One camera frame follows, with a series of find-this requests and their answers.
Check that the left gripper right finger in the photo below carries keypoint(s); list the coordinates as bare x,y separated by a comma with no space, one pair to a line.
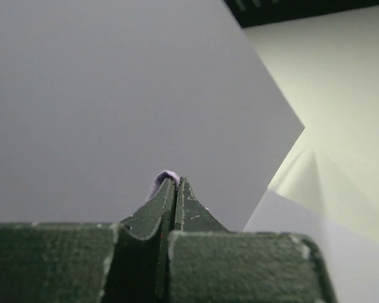
208,263

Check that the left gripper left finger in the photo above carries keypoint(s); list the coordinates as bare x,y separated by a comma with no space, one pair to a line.
88,262

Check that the purple t shirt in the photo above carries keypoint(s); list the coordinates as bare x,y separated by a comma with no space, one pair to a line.
159,179

